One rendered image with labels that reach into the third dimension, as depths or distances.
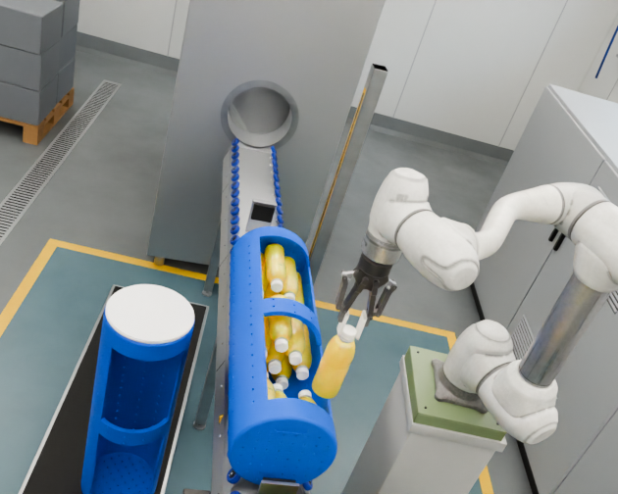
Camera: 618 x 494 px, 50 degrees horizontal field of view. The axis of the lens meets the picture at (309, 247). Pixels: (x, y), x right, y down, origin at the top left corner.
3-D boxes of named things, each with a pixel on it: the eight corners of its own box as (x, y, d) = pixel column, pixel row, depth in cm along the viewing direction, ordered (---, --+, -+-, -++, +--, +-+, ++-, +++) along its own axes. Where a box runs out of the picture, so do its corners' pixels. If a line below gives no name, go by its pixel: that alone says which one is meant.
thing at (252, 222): (268, 232, 289) (276, 202, 281) (268, 237, 286) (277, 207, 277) (245, 228, 287) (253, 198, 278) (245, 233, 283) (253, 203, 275)
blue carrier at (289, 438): (298, 292, 255) (316, 231, 239) (322, 492, 183) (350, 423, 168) (224, 282, 249) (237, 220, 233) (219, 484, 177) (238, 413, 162)
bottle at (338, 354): (306, 386, 170) (327, 333, 160) (321, 373, 175) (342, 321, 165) (329, 403, 168) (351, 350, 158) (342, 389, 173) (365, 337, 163)
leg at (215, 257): (212, 291, 394) (233, 202, 361) (211, 297, 389) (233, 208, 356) (202, 289, 393) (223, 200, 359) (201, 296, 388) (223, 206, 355)
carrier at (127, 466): (69, 469, 258) (99, 528, 242) (88, 296, 211) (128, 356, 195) (136, 442, 276) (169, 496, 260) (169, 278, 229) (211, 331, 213)
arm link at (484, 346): (469, 353, 226) (497, 306, 213) (502, 394, 214) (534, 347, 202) (433, 360, 218) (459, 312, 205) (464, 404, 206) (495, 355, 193)
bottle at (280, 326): (271, 313, 215) (273, 354, 200) (264, 297, 211) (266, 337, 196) (291, 308, 214) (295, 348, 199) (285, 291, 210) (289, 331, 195)
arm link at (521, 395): (507, 389, 213) (552, 446, 199) (468, 402, 206) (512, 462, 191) (623, 193, 166) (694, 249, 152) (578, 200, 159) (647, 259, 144)
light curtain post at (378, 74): (283, 365, 359) (386, 66, 268) (283, 372, 354) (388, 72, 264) (272, 364, 358) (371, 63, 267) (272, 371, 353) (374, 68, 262)
